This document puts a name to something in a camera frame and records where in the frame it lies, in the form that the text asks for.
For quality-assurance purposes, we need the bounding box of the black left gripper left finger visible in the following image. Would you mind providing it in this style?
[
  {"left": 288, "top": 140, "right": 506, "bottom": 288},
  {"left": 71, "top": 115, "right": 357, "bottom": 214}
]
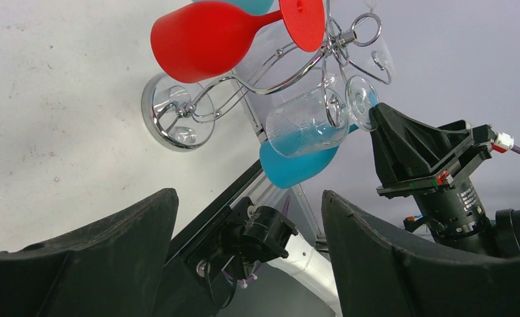
[{"left": 0, "top": 188, "right": 179, "bottom": 316}]

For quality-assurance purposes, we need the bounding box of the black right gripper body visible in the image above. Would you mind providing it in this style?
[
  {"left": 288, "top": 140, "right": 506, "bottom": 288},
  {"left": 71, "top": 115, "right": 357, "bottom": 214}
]
[{"left": 369, "top": 103, "right": 496, "bottom": 199}]

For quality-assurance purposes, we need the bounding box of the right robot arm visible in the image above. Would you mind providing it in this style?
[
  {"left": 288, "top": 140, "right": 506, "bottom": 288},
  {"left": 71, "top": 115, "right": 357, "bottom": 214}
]
[{"left": 369, "top": 103, "right": 520, "bottom": 258}]

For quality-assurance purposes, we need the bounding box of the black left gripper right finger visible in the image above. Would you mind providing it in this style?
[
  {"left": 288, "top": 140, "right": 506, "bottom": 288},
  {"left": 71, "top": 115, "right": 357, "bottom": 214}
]
[{"left": 321, "top": 190, "right": 520, "bottom": 316}]

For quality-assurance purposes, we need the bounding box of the blue plastic wine glass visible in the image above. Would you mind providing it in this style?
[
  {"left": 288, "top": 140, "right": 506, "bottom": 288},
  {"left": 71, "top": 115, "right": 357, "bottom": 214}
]
[{"left": 259, "top": 141, "right": 339, "bottom": 189}]

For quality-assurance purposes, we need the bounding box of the clear patterned wine glass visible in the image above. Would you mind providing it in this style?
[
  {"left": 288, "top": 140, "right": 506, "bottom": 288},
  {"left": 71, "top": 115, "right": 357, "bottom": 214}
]
[{"left": 265, "top": 75, "right": 379, "bottom": 158}]

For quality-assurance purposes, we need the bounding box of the red plastic wine glass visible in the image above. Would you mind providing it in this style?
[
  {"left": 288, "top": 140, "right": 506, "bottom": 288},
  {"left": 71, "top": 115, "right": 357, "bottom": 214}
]
[{"left": 150, "top": 0, "right": 326, "bottom": 83}]

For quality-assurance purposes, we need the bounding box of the chrome right wine glass rack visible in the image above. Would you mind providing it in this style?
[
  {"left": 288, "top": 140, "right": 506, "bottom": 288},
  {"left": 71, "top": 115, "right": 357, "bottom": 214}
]
[{"left": 141, "top": 1, "right": 382, "bottom": 151}]

